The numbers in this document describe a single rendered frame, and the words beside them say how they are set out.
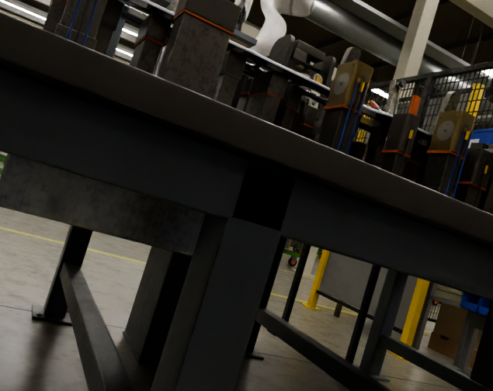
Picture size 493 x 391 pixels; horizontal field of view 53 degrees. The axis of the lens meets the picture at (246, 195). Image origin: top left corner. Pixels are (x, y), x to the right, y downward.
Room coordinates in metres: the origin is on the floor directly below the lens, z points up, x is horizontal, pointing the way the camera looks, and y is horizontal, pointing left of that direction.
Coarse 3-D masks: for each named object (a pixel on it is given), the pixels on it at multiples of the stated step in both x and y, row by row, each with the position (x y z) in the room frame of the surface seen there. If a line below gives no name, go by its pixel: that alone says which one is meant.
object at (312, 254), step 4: (312, 248) 8.37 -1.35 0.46; (316, 248) 8.41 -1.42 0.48; (312, 252) 8.38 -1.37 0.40; (316, 252) 8.41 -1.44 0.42; (308, 256) 8.36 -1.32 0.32; (312, 256) 8.39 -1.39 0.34; (308, 260) 8.37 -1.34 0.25; (312, 260) 8.40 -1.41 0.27; (308, 264) 8.38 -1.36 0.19; (312, 264) 8.41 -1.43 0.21; (304, 268) 8.36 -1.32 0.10; (308, 268) 8.39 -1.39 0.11; (304, 272) 8.37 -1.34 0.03; (308, 272) 8.40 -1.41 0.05; (312, 276) 8.32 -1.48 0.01
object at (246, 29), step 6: (12, 0) 9.25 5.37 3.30; (30, 6) 9.38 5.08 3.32; (6, 12) 10.94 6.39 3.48; (42, 12) 9.47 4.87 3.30; (18, 18) 11.05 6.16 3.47; (36, 24) 11.21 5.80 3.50; (126, 24) 8.64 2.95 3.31; (246, 24) 7.43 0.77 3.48; (138, 30) 8.74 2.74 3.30; (246, 30) 7.45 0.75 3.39; (252, 30) 7.49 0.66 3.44; (258, 30) 7.52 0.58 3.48; (252, 36) 7.50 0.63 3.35; (126, 48) 10.17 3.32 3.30; (120, 60) 12.03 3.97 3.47; (300, 66) 7.95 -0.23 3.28
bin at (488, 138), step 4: (488, 128) 1.73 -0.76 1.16; (492, 128) 1.72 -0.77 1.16; (476, 132) 1.79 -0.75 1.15; (480, 132) 1.77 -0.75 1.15; (484, 132) 1.75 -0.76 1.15; (488, 132) 1.73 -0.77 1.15; (492, 132) 1.71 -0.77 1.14; (472, 136) 1.80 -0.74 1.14; (476, 136) 1.79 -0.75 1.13; (480, 136) 1.77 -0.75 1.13; (484, 136) 1.75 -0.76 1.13; (488, 136) 1.73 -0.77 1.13; (492, 136) 1.71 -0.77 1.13; (472, 140) 1.80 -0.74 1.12; (476, 140) 1.78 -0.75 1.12; (480, 140) 1.76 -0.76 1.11; (484, 140) 1.74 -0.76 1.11; (488, 140) 1.72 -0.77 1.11; (492, 140) 1.70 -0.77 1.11; (488, 144) 1.72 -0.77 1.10
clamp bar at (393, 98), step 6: (390, 84) 1.71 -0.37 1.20; (396, 84) 1.70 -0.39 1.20; (402, 84) 1.68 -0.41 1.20; (390, 90) 1.71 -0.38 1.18; (396, 90) 1.71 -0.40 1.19; (390, 96) 1.70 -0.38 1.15; (396, 96) 1.71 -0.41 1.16; (390, 102) 1.69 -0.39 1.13; (396, 102) 1.70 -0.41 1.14; (390, 108) 1.68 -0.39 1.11; (396, 108) 1.70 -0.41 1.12
